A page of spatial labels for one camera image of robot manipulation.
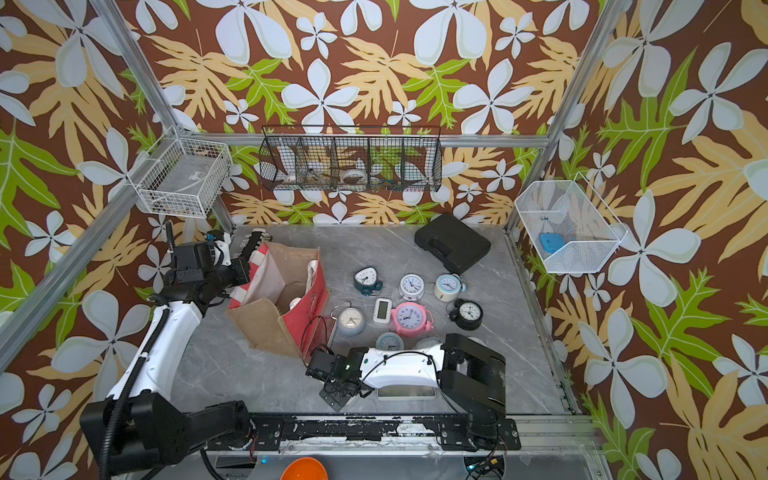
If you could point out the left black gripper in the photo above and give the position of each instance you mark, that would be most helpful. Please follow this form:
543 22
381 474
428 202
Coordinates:
242 271

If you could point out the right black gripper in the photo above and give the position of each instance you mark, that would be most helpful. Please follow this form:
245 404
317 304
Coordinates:
330 397

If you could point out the grey round alarm clock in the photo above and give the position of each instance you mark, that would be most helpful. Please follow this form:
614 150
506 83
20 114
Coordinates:
349 320

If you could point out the light blue round alarm clock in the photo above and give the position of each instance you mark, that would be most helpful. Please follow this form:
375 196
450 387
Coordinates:
390 341

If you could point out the red burlap canvas bag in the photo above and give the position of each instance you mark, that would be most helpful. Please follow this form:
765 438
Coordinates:
280 308

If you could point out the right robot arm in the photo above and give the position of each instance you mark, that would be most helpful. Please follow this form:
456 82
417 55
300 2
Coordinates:
467 374

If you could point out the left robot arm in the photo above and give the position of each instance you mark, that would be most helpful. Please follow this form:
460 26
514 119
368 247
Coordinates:
136 427

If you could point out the small white digital clock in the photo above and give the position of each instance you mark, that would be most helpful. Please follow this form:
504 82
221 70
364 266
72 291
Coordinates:
382 311

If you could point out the pink twin-bell alarm clock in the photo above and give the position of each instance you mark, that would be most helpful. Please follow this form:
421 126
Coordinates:
412 319

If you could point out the dark green alarm clock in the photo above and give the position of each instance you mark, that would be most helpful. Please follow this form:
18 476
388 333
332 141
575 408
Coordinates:
367 282

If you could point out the white round alarm clock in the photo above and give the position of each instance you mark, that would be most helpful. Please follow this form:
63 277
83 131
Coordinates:
411 287

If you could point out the beige twin-bell alarm clock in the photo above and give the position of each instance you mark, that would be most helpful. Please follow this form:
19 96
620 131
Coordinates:
448 287

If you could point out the black round alarm clock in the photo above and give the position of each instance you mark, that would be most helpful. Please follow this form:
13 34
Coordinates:
466 314

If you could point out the black socket set holder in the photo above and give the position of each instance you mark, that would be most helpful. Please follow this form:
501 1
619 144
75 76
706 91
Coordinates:
252 241

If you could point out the orange bowl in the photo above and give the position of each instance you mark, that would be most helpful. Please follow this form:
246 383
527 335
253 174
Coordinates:
305 468

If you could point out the black plastic tool case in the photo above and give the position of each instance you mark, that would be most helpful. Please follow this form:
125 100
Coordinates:
457 246

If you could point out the blue object in basket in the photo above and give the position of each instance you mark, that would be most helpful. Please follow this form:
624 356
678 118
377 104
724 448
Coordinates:
552 242

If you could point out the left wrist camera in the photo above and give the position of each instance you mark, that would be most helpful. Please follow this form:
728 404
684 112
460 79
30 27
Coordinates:
219 243

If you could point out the white wire basket left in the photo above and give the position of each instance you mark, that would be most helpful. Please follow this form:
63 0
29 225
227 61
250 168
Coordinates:
181 175

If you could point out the white wire basket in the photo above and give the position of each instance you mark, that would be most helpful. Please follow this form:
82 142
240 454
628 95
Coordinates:
181 175
576 210

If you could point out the black mounting rail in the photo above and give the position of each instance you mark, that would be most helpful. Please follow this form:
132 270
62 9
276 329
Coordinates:
446 432

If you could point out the black wire basket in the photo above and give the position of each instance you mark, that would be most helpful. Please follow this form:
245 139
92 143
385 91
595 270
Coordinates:
355 158

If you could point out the white wire basket right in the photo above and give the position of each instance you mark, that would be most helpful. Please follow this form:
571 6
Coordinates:
576 210

